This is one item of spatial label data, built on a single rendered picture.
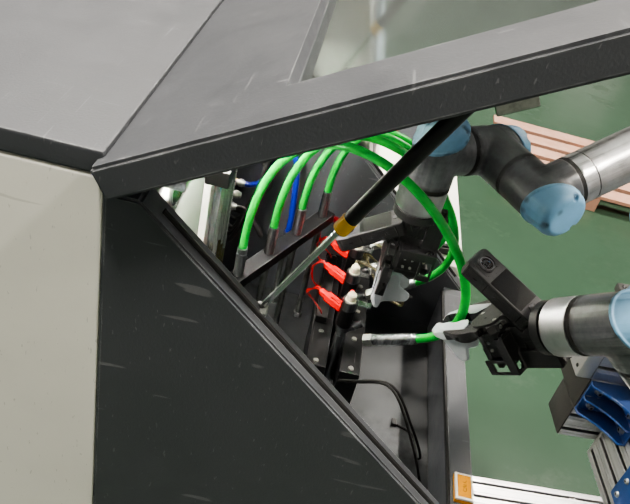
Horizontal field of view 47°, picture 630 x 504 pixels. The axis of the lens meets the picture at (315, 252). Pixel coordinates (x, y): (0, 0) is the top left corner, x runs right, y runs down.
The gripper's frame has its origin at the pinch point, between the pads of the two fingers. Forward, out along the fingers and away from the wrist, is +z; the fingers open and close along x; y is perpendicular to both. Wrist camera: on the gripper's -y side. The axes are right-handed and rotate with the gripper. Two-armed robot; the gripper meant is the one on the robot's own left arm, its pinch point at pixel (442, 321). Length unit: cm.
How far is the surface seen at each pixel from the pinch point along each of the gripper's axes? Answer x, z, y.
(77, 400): -47, 17, -19
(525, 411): 100, 110, 98
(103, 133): -35, -9, -45
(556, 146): 296, 199, 54
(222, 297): -31.8, -7.3, -23.4
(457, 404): 8.2, 18.1, 22.1
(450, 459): -2.9, 12.0, 24.8
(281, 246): 1.1, 32.8, -17.9
